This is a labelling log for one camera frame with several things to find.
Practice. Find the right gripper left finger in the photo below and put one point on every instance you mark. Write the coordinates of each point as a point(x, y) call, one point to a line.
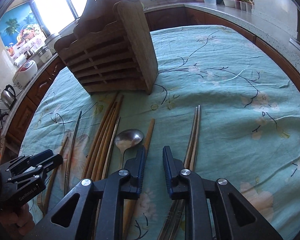
point(94, 209)

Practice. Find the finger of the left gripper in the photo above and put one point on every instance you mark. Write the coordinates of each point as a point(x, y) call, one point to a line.
point(40, 170)
point(23, 162)

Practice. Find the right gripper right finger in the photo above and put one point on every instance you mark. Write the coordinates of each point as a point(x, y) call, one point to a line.
point(213, 209)

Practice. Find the metal chopstick pair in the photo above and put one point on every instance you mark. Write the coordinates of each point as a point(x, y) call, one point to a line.
point(163, 231)

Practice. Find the metal spoon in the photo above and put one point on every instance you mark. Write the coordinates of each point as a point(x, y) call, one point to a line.
point(126, 139)

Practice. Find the thin metal chopstick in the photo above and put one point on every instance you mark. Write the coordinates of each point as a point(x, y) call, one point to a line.
point(68, 163)

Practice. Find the thin bamboo chopstick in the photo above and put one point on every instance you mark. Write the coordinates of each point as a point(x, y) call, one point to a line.
point(105, 169)

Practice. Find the person's left hand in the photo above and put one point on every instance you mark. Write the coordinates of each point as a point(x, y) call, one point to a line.
point(17, 224)

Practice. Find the steel electric kettle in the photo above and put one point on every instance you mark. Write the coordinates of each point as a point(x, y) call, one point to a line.
point(8, 97)

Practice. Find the white red rice cooker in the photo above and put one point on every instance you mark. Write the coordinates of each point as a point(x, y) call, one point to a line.
point(24, 74)

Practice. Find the teal floral tablecloth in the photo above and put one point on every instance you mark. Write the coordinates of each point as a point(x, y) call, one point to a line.
point(249, 130)

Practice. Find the small white cooker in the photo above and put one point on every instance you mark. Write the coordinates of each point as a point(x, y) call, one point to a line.
point(44, 54)

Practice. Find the tropical fruit poster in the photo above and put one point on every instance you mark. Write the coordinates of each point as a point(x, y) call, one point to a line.
point(20, 31)

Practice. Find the wooden utensil holder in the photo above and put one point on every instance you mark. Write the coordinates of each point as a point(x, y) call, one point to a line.
point(111, 48)

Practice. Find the white bowl on counter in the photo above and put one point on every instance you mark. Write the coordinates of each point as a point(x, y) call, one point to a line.
point(229, 3)

